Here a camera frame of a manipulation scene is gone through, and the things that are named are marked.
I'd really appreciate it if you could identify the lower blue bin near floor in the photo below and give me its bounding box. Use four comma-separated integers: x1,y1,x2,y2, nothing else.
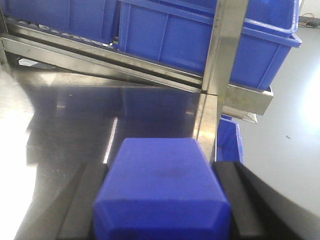
216,115,244,164

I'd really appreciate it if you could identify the stainless steel shelf frame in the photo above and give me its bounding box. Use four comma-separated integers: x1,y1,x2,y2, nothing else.
0,0,274,162

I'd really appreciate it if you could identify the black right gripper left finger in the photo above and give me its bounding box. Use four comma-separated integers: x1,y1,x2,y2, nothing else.
14,162,108,240

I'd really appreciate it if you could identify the blue bin at left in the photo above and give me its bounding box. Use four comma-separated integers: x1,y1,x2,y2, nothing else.
0,0,120,44

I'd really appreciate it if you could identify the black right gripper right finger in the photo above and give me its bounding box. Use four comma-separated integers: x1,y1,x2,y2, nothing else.
212,161,310,240

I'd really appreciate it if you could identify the blue bin stacked on top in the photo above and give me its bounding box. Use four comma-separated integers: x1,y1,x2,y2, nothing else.
157,0,299,37

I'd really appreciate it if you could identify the blue plastic block part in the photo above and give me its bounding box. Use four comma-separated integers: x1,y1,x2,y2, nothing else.
93,138,231,240

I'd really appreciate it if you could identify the large blue bin on shelf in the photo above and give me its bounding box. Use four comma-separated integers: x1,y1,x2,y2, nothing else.
118,0,302,90

